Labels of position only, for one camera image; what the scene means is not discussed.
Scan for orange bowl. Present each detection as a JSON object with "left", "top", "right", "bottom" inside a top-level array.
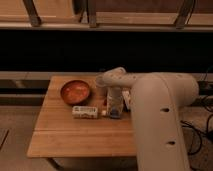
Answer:
[{"left": 60, "top": 80, "right": 91, "bottom": 105}]

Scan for wooden table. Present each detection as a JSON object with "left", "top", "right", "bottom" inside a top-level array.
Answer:
[{"left": 27, "top": 76, "right": 136, "bottom": 158}]

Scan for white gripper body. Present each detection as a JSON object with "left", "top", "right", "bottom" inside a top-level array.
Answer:
[{"left": 107, "top": 87, "right": 123, "bottom": 117}]

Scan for white plastic bottle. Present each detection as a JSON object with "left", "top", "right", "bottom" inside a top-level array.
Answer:
[{"left": 72, "top": 106, "right": 107, "bottom": 119}]

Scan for black candy bar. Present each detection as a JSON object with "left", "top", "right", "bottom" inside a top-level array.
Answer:
[{"left": 122, "top": 90, "right": 131, "bottom": 111}]

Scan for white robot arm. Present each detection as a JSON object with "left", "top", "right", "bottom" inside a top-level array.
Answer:
[{"left": 96, "top": 67, "right": 199, "bottom": 171}]

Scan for black floor cables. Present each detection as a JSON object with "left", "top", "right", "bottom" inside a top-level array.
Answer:
[{"left": 181, "top": 79, "right": 213, "bottom": 158}]

